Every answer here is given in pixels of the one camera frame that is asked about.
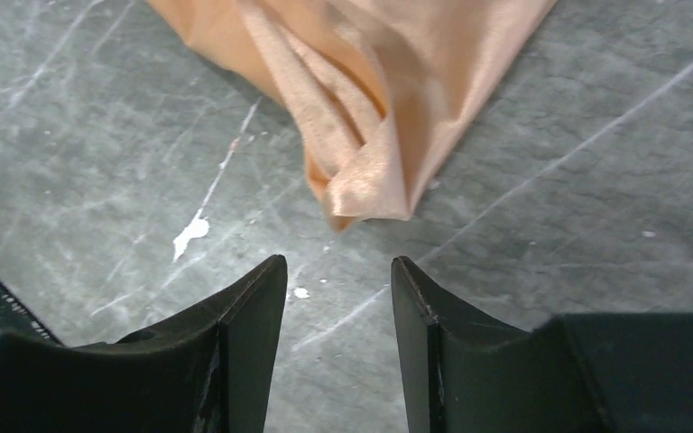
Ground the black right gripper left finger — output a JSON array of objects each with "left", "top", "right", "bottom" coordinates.
[{"left": 0, "top": 254, "right": 287, "bottom": 432}]

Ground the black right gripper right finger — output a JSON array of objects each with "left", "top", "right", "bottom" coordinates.
[{"left": 391, "top": 257, "right": 693, "bottom": 432}]

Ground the orange cloth napkin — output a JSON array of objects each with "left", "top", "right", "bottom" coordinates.
[{"left": 152, "top": 1, "right": 553, "bottom": 230}]

